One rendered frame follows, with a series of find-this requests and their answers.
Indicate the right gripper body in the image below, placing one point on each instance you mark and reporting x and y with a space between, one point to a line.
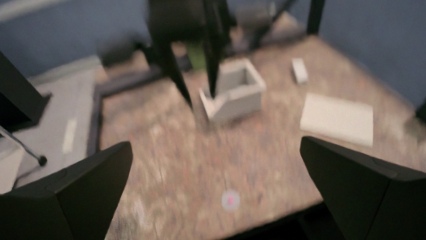
124 63

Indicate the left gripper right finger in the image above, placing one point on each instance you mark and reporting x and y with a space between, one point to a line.
369 198

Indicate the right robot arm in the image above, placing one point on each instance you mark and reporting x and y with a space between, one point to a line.
183 32

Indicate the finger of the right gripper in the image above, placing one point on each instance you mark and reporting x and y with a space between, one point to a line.
175 80
216 68

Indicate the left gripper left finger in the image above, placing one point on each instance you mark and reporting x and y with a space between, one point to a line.
77 202

